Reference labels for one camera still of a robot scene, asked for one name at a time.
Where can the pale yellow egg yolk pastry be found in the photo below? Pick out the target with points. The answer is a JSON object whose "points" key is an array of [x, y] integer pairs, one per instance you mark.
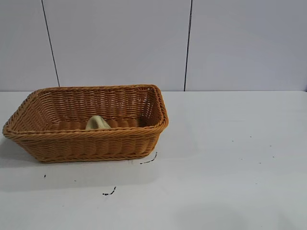
{"points": [[97, 122]]}

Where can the brown woven wicker basket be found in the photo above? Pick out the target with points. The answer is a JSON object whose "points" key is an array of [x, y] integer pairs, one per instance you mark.
{"points": [[96, 143]]}

